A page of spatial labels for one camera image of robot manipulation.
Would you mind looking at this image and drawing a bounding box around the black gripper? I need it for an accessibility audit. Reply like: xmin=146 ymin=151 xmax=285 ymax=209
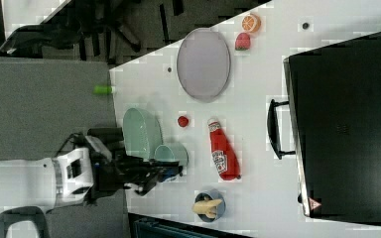
xmin=87 ymin=136 xmax=183 ymax=198

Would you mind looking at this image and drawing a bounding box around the oven door with black handle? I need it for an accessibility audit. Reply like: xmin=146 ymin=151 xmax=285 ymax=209
xmin=267 ymin=58 xmax=312 ymax=217

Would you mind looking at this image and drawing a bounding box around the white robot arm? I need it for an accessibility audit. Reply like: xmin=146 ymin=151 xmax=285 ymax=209
xmin=0 ymin=133 xmax=184 ymax=238

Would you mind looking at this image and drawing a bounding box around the black toaster oven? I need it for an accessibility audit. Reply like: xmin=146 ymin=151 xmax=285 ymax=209
xmin=284 ymin=32 xmax=381 ymax=226

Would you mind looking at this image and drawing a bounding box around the green cup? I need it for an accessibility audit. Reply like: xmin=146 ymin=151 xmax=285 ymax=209
xmin=154 ymin=142 xmax=189 ymax=167

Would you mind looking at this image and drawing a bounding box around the green oval colander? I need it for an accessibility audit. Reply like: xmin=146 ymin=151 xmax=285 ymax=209
xmin=122 ymin=108 xmax=163 ymax=161

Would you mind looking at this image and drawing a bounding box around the small red strawberry toy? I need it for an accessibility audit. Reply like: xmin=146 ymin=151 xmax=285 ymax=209
xmin=178 ymin=116 xmax=190 ymax=128

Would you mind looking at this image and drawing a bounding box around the dark teal crate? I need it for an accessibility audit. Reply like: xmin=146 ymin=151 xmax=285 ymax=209
xmin=128 ymin=213 xmax=250 ymax=238

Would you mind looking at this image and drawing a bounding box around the blue-grey bowl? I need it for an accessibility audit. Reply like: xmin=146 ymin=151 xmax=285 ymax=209
xmin=191 ymin=189 xmax=226 ymax=222

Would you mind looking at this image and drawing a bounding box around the red ketchup bottle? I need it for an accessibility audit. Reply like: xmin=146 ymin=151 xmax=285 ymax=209
xmin=208 ymin=118 xmax=241 ymax=180

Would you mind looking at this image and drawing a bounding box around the green marker pen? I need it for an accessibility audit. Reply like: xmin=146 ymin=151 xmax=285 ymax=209
xmin=93 ymin=85 xmax=116 ymax=95

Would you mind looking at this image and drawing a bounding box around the grey round plate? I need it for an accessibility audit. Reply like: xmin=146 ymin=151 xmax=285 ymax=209
xmin=177 ymin=28 xmax=231 ymax=103

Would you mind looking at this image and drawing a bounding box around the large red strawberry toy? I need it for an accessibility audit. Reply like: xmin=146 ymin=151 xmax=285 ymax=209
xmin=235 ymin=33 xmax=251 ymax=51

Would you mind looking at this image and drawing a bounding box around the black office chair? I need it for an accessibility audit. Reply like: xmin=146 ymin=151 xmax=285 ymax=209
xmin=0 ymin=0 xmax=141 ymax=60

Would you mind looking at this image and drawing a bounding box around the orange slice toy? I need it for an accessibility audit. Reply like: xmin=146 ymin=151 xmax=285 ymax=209
xmin=241 ymin=14 xmax=261 ymax=33

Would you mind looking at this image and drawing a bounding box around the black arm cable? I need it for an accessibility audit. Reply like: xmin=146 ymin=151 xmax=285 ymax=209
xmin=55 ymin=132 xmax=83 ymax=157

